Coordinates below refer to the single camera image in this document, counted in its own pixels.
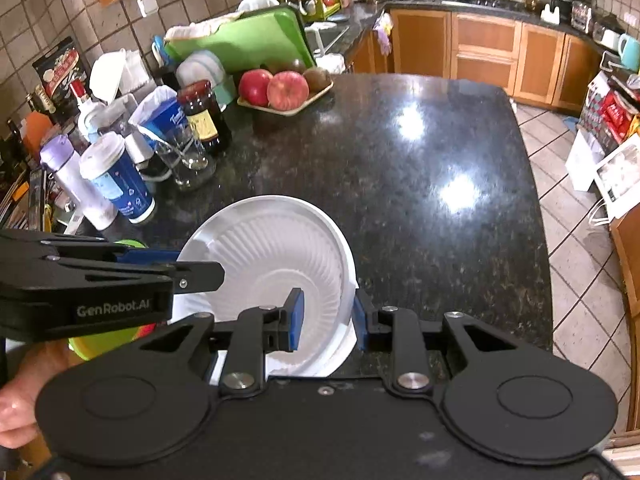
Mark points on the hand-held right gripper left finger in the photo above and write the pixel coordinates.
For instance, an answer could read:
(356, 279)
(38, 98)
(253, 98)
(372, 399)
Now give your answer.
(298, 320)

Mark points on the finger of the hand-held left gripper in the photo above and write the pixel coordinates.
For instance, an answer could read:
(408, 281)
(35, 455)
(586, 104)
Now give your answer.
(150, 256)
(195, 275)

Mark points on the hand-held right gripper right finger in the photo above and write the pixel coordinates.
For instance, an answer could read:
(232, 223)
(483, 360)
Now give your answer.
(359, 322)

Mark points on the green plate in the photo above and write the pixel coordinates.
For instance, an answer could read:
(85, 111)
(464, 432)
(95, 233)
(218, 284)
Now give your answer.
(95, 347)

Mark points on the white ribbed bowl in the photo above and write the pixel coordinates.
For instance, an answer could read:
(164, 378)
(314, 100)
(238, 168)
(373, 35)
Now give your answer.
(280, 260)

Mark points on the stack of white plates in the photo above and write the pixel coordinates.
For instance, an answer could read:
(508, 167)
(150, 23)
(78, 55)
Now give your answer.
(202, 72)

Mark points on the person's left hand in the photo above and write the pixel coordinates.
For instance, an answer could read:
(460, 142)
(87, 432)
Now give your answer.
(17, 410)

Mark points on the blue paper cup white lid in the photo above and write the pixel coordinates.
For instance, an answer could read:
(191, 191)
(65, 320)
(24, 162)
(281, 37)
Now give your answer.
(117, 180)

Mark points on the clear glass vase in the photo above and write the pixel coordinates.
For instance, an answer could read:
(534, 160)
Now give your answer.
(187, 160)

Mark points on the lavender water bottle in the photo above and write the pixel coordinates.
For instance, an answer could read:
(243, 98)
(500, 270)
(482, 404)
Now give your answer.
(75, 185)

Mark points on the blue and white bag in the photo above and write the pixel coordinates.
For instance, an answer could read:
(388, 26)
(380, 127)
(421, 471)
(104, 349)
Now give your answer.
(160, 115)

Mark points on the dark sauce jar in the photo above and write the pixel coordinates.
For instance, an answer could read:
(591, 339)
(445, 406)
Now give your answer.
(202, 115)

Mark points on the white bottle red cap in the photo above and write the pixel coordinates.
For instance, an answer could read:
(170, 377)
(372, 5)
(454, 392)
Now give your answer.
(87, 115)

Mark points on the beige fruit tray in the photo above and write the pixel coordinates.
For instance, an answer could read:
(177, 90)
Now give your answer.
(287, 112)

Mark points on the dark red apple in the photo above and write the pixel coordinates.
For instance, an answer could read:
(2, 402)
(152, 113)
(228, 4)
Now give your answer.
(255, 87)

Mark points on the pink red apple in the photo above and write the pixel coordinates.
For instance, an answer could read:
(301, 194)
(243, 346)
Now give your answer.
(287, 91)

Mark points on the dark printed snack bag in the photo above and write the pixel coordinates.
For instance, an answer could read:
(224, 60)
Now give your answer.
(60, 70)

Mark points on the brown kiwi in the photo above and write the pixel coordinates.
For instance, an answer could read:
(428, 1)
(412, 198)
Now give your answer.
(317, 79)

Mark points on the white cloth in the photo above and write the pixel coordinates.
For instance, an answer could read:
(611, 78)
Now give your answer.
(200, 27)

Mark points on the green cutting board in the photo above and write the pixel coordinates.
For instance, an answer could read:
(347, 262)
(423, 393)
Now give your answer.
(250, 42)

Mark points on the white paper bag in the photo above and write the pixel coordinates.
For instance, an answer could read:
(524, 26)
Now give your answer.
(600, 175)

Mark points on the pink cloth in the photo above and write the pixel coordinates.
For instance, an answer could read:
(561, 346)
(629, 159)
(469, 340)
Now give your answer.
(384, 32)

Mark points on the wooden base cabinets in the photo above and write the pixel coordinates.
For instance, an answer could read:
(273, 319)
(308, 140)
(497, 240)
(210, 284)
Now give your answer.
(480, 55)

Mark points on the colourful printed boxes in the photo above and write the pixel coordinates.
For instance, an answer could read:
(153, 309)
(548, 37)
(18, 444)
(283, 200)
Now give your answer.
(612, 110)

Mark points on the black kitchen appliance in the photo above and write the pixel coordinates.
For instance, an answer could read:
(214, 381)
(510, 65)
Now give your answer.
(557, 0)

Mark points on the metal toaster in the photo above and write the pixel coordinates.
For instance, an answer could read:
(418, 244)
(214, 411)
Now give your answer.
(581, 15)

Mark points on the teal mug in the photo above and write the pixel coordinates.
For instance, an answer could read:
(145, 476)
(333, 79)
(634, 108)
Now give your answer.
(629, 52)

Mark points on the white wall socket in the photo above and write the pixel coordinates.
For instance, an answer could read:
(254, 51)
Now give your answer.
(148, 5)

